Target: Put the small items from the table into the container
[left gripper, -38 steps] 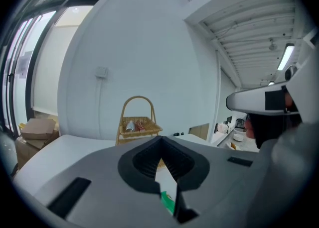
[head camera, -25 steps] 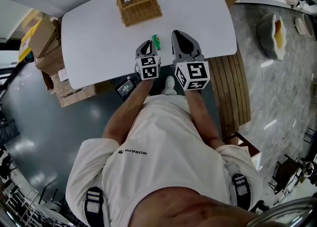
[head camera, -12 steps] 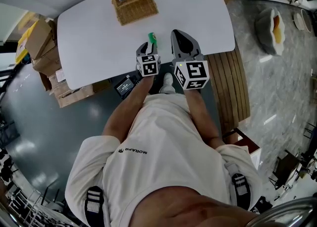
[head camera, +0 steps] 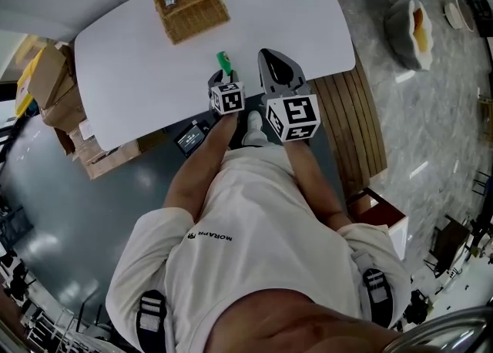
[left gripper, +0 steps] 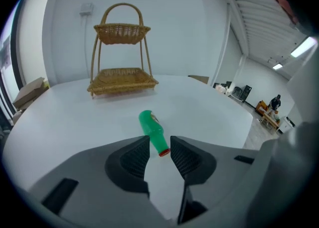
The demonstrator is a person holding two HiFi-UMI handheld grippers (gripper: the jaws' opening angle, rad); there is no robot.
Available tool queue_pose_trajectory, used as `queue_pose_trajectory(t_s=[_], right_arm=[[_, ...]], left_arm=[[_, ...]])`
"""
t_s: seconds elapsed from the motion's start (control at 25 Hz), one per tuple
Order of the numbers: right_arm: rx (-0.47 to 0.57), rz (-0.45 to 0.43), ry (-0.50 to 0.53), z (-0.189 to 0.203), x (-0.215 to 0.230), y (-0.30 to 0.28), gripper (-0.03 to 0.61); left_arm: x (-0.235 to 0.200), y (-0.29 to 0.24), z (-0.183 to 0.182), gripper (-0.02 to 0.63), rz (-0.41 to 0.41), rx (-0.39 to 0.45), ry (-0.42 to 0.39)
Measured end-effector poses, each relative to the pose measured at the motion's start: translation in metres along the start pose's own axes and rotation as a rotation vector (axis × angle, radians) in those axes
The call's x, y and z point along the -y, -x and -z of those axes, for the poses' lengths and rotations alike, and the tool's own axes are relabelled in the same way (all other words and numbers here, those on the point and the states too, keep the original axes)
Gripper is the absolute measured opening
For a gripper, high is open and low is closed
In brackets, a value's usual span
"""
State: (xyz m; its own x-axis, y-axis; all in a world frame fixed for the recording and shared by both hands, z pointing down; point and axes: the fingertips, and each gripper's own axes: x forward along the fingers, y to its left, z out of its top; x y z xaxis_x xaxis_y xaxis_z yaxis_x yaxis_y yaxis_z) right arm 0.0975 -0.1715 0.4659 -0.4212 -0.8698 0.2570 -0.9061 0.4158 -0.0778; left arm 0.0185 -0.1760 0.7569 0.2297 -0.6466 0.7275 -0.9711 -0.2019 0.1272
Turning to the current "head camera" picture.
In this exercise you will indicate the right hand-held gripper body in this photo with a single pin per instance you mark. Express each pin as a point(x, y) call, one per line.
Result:
point(296, 116)

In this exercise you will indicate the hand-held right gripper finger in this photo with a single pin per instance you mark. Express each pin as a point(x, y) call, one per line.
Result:
point(298, 76)
point(263, 74)

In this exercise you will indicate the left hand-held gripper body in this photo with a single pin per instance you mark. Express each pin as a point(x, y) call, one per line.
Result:
point(229, 99)

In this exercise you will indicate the green snack packet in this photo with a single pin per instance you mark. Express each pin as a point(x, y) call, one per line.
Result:
point(223, 61)

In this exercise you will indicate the wicker basket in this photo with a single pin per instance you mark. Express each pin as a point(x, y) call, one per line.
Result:
point(192, 20)

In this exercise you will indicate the person's right forearm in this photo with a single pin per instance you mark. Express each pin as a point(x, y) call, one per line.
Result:
point(312, 182)

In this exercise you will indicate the person's left forearm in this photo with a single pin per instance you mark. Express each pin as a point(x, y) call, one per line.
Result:
point(196, 174)

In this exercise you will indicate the person's white shoe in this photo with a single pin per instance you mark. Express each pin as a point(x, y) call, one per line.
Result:
point(255, 120)

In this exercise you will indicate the person's grey trouser leg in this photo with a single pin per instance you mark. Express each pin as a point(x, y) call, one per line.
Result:
point(256, 139)

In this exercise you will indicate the black screen device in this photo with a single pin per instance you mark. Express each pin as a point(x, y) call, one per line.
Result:
point(190, 138)

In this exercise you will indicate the wooden slatted panel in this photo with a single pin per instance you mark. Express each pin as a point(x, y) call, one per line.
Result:
point(354, 132)

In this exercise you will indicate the grey pet bed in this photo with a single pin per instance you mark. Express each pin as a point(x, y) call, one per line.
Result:
point(400, 35)

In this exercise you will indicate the person's white shirt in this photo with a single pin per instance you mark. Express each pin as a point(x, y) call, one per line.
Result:
point(262, 236)

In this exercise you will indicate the white paper sheet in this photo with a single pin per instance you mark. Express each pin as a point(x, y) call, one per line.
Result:
point(86, 129)

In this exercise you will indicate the white cabinet brown top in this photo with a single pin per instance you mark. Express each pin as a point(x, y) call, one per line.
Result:
point(389, 224)

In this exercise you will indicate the medium cardboard box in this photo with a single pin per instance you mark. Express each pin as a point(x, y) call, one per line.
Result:
point(63, 112)

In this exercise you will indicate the white round bowl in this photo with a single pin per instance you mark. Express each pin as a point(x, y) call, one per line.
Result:
point(451, 16)

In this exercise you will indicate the open cardboard box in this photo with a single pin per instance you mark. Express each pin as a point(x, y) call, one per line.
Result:
point(50, 74)

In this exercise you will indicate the beige round basin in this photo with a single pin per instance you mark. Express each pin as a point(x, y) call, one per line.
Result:
point(468, 16)

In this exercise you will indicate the yellow flat package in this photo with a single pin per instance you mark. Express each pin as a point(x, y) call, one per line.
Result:
point(23, 89)

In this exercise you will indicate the person's face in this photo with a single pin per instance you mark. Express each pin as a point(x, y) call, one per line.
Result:
point(304, 328)

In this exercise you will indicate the black framed glass door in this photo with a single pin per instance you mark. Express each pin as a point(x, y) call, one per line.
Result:
point(7, 139)

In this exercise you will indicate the black metal chair frames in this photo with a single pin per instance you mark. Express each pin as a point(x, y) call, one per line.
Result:
point(15, 278)

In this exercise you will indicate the grey head mount rim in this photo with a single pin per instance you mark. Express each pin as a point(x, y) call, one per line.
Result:
point(443, 328)

